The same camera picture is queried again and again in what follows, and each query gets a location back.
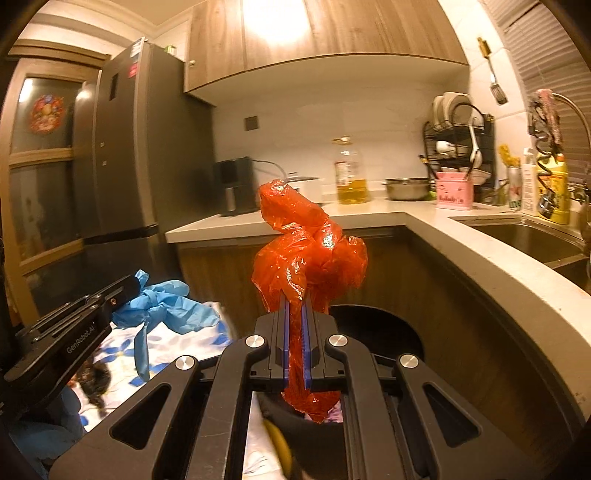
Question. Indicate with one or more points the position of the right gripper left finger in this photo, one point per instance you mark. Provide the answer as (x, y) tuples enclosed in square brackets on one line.
[(190, 421)]

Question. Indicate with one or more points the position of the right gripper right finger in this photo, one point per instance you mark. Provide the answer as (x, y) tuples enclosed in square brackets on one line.
[(401, 419)]

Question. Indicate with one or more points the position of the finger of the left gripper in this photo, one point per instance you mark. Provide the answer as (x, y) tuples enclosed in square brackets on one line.
[(113, 296)]

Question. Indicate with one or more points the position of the blue disposable glove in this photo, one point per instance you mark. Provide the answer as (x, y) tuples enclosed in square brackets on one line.
[(166, 302)]

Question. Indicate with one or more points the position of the small black plastic bag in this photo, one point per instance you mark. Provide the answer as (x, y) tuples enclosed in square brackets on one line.
[(94, 379)]

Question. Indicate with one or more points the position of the red plastic bag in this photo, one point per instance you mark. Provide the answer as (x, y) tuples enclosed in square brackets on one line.
[(311, 259)]

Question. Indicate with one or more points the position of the black trash bin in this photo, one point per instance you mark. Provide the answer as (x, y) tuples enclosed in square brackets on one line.
[(311, 450)]

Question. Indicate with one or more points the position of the kitchen faucet with coil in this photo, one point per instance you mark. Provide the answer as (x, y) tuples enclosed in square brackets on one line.
[(545, 128)]

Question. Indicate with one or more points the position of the left hand blue glove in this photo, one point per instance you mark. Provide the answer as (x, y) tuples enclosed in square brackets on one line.
[(43, 442)]

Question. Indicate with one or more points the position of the blue floral tablecloth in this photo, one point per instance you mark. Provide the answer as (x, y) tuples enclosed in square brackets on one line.
[(164, 345)]

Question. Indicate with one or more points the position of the wooden lower cabinets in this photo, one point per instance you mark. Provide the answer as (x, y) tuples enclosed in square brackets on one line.
[(470, 341)]

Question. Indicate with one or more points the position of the dark steel refrigerator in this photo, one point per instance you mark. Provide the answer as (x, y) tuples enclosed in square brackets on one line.
[(143, 163)]

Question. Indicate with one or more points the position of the black air fryer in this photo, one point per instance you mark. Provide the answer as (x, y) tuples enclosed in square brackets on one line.
[(236, 185)]

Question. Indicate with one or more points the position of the wooden glass sliding door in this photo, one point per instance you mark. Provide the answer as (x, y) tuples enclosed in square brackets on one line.
[(44, 248)]

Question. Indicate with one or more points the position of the white rice cooker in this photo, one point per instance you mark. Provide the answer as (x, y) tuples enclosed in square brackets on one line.
[(308, 186)]

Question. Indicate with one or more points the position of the stainless steel bowl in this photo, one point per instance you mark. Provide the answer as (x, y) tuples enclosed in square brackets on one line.
[(407, 189)]

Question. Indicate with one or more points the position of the stainless steel sink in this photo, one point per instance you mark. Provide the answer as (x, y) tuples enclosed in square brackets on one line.
[(558, 249)]

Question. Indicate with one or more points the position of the pink utensil holder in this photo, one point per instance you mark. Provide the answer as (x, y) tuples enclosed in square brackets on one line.
[(454, 190)]

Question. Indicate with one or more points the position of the cooking oil bottle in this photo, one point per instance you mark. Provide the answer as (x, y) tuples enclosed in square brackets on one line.
[(350, 176)]

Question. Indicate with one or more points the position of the wooden upper cabinet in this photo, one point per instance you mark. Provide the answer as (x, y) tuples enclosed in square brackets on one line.
[(228, 38)]

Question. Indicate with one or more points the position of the yellow detergent bottle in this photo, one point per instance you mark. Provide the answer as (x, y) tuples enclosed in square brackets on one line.
[(557, 181)]

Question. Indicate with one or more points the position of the black dish rack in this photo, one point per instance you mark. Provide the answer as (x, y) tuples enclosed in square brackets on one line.
[(460, 138)]

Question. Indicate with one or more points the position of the hanging spatula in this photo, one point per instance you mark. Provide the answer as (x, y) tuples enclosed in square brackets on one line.
[(496, 89)]

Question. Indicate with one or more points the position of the window blinds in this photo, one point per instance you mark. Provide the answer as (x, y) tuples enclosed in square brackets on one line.
[(545, 56)]

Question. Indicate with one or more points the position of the wall power outlet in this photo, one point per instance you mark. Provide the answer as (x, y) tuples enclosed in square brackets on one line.
[(251, 123)]

